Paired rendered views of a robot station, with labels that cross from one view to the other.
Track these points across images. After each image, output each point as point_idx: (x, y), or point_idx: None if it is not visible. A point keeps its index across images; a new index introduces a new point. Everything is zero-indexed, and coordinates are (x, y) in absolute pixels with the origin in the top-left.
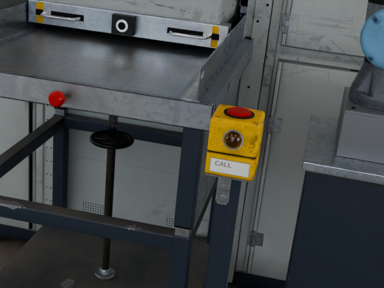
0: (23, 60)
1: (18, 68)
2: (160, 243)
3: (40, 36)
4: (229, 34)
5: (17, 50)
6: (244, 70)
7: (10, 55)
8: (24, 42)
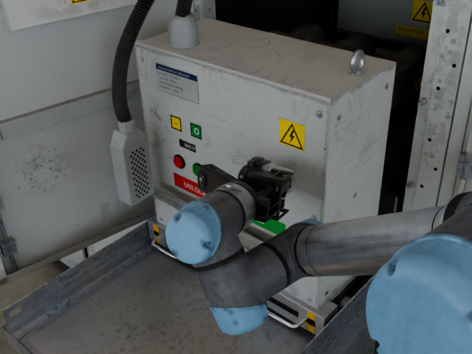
0: (86, 337)
1: None
2: None
3: (147, 267)
4: (317, 336)
5: (100, 305)
6: (366, 341)
7: (83, 321)
8: (122, 282)
